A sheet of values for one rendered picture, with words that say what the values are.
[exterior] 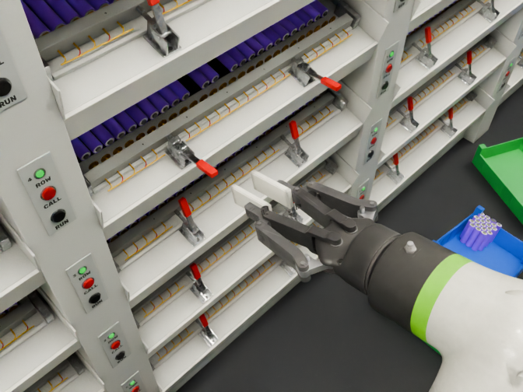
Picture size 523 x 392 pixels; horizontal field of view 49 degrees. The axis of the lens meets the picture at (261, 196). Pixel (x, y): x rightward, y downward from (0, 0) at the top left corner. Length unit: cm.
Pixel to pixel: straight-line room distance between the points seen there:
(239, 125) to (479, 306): 51
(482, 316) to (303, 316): 106
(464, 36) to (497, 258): 63
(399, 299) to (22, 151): 42
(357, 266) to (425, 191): 129
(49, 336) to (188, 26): 52
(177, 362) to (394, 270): 85
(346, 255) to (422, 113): 101
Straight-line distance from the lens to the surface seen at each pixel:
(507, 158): 207
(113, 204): 83
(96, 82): 70
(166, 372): 135
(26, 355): 97
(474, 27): 157
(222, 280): 121
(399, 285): 58
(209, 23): 77
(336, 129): 121
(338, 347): 154
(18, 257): 81
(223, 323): 138
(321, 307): 159
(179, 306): 118
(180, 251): 101
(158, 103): 90
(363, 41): 110
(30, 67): 62
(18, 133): 65
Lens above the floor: 139
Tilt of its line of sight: 50 degrees down
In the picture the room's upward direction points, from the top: straight up
